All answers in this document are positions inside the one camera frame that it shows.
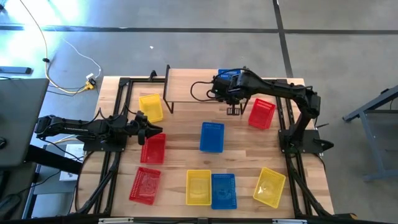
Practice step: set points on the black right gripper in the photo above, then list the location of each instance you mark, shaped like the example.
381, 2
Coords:
227, 90

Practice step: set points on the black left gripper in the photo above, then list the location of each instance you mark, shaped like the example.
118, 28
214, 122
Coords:
136, 127

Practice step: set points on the red plastic basket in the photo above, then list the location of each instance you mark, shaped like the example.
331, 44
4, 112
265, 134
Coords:
144, 186
153, 151
261, 114

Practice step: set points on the yellow plastic basket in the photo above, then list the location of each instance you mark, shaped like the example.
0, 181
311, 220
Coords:
199, 188
269, 188
150, 109

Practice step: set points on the blue plastic basket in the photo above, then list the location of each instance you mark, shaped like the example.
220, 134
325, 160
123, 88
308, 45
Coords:
225, 74
211, 138
224, 191

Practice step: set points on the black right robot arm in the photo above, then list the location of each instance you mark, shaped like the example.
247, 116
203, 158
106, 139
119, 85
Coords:
280, 88

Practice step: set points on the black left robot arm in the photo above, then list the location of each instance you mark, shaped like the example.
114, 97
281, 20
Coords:
77, 127

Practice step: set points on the wooden shelf with black legs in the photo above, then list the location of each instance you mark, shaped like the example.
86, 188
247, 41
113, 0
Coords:
186, 84

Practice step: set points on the white paper box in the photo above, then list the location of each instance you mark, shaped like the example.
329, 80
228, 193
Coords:
73, 152

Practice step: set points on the black desk crossbar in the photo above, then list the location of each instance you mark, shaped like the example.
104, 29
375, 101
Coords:
53, 158

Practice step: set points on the grey desk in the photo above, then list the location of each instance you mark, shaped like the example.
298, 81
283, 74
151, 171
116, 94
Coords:
18, 118

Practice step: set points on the dark flat floor strip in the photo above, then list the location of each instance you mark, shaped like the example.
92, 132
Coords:
15, 70

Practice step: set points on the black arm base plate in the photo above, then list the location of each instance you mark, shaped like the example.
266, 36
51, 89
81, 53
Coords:
308, 140
102, 147

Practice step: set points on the black aluminium table frame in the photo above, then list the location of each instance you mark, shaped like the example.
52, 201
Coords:
140, 80

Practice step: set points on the white bracket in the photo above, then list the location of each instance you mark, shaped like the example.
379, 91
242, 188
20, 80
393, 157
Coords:
115, 220

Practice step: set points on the blue-grey metal table frame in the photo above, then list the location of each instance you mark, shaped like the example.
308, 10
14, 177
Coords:
370, 140

